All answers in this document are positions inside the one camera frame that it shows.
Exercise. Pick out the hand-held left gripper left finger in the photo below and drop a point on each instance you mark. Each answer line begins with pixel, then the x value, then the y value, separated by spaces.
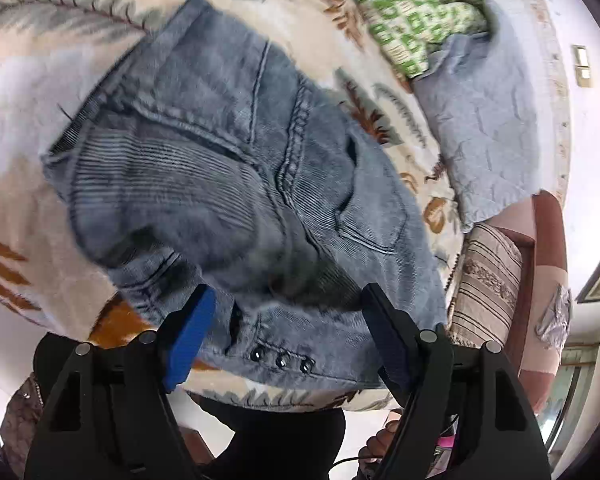
pixel 192 340

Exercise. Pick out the person's leg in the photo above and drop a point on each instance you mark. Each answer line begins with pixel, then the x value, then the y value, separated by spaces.
pixel 280 440

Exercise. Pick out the grey quilted pillow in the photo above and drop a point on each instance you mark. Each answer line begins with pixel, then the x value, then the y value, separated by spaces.
pixel 480 125

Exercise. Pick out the leaf print blanket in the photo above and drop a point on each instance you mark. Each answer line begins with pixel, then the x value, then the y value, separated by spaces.
pixel 45 60

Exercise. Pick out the grey denim pants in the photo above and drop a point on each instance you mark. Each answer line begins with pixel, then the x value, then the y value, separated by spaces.
pixel 230 160

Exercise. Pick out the brown padded headboard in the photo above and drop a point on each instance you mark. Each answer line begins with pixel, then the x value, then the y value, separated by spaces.
pixel 550 240

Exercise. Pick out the striped bolster pillow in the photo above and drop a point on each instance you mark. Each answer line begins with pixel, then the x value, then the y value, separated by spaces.
pixel 490 280

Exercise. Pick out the brown patterned bag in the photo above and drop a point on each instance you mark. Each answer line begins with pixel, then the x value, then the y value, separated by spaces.
pixel 20 420

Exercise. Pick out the green checkered quilt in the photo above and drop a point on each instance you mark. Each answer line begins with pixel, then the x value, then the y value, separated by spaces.
pixel 405 5

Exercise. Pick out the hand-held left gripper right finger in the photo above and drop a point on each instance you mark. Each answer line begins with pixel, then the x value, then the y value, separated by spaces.
pixel 390 340

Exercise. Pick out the grey cloth ornament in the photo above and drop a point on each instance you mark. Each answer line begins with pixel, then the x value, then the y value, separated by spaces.
pixel 555 315

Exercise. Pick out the wall switch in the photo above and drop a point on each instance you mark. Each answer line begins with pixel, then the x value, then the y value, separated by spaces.
pixel 582 65

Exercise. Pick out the person's right hand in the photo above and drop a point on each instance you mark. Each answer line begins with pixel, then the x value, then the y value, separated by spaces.
pixel 380 442

